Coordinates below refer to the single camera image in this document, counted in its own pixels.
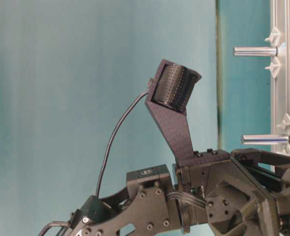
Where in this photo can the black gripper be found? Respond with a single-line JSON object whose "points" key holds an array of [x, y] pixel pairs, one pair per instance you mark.
{"points": [[242, 193]]}

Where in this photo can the upper steel shaft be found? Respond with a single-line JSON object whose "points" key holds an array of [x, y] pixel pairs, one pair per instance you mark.
{"points": [[255, 51]]}

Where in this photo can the white shaft bracket bottom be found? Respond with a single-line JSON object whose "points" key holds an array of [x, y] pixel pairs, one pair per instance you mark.
{"points": [[285, 150]]}

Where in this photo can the steel shaft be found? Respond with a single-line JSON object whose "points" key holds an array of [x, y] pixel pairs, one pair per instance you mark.
{"points": [[265, 139], [255, 51]]}

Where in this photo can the white shaft bracket top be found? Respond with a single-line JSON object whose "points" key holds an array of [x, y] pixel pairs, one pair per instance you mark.
{"points": [[274, 37]]}

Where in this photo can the white shaft bracket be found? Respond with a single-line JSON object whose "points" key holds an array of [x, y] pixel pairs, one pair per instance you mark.
{"points": [[285, 150], [274, 67], [284, 126], [274, 37]]}

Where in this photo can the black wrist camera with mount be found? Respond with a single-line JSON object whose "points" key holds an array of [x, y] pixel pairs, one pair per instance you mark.
{"points": [[166, 102]]}

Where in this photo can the lower steel shaft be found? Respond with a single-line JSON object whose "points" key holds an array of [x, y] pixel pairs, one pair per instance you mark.
{"points": [[265, 139]]}

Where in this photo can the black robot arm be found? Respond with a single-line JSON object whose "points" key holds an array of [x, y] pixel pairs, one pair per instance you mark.
{"points": [[149, 203]]}

